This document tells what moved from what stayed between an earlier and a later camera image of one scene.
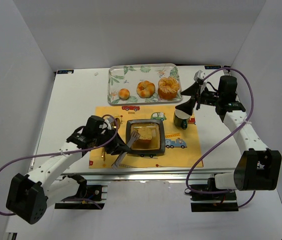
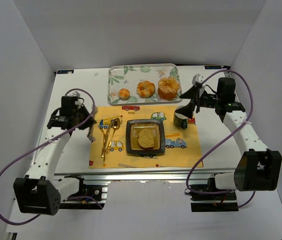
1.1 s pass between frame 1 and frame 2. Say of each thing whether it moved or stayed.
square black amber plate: stayed
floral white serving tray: stayed
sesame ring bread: stayed
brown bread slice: moved
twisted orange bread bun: stayed
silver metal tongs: moved
